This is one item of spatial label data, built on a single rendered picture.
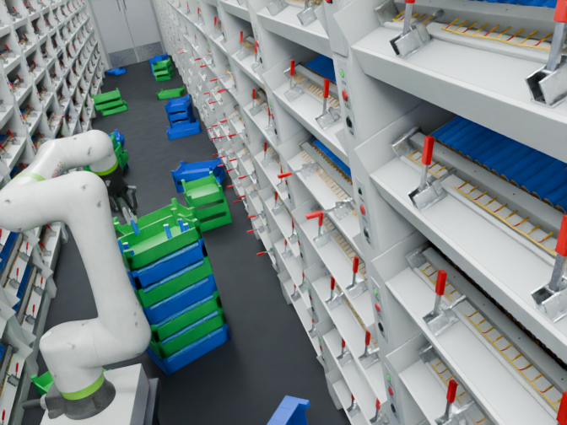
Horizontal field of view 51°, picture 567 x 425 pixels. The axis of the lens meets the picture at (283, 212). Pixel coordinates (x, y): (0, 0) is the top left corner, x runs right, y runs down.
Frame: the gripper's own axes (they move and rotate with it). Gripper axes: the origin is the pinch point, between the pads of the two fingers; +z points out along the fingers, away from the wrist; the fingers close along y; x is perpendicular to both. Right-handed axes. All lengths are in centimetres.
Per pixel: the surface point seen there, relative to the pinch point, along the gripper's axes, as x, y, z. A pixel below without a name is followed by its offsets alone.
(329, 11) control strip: -75, 66, -111
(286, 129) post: -31, 60, -52
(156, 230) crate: 7.5, 4.4, 19.6
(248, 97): 29, 52, -18
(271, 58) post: -23, 59, -70
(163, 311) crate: -23.7, 2.6, 30.5
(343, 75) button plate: -80, 66, -103
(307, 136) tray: -32, 65, -49
